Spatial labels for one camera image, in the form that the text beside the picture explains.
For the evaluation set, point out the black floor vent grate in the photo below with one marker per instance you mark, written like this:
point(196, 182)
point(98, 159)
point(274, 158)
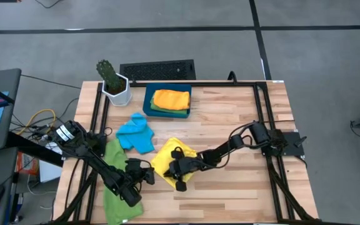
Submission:
point(158, 70)

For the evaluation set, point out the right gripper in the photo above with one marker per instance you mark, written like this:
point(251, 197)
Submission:
point(177, 172)

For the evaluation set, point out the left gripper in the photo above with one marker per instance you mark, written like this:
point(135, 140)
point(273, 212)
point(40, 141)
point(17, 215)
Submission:
point(137, 178)

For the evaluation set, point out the orange cardboard box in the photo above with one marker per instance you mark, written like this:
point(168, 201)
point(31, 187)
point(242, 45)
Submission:
point(28, 164)

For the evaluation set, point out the white box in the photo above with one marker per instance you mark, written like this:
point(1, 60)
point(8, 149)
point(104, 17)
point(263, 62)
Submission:
point(50, 170)

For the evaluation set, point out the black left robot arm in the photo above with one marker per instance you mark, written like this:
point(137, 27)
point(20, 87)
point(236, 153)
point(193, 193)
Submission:
point(105, 172)

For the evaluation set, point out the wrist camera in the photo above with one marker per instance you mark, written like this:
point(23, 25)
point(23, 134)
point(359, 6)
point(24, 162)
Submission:
point(194, 164)
point(134, 164)

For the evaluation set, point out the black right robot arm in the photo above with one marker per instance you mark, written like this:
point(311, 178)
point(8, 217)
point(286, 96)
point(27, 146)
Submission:
point(227, 148)

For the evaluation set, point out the yellow microfiber towel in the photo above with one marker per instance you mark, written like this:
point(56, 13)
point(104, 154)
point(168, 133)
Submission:
point(162, 159)

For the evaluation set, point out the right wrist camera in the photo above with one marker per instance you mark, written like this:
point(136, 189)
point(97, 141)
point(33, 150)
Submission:
point(194, 164)

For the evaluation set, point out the orange microfiber towel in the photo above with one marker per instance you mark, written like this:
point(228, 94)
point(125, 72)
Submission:
point(170, 99)

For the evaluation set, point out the blue microfiber towel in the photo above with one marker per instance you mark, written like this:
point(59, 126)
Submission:
point(134, 134)

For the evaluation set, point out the teal plastic bin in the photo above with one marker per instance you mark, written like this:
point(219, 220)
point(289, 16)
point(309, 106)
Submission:
point(167, 86)

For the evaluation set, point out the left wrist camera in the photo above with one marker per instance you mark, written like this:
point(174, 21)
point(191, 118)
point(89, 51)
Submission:
point(134, 164)

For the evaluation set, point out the white hexagonal planter pot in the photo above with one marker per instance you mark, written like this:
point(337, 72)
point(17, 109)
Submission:
point(119, 98)

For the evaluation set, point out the green cactus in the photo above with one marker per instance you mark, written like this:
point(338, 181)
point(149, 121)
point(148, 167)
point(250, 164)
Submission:
point(109, 75)

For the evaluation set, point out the black aluminium table frame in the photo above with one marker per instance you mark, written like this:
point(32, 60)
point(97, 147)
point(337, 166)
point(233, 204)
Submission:
point(248, 83)

